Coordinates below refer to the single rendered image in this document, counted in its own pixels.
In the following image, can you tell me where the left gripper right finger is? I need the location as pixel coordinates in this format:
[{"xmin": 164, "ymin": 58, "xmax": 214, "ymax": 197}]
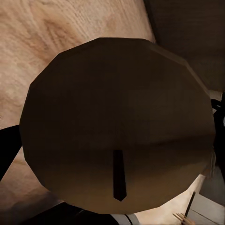
[{"xmin": 213, "ymin": 124, "xmax": 225, "ymax": 161}]

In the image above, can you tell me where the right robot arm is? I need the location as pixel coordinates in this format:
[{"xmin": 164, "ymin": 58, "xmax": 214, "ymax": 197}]
[{"xmin": 211, "ymin": 99, "xmax": 225, "ymax": 181}]

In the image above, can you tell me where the pillar candle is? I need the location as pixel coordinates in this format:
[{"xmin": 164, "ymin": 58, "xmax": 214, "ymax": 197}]
[{"xmin": 19, "ymin": 37, "xmax": 216, "ymax": 215}]

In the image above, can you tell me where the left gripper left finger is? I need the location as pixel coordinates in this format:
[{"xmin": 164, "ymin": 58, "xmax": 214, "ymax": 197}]
[{"xmin": 0, "ymin": 125, "xmax": 22, "ymax": 181}]

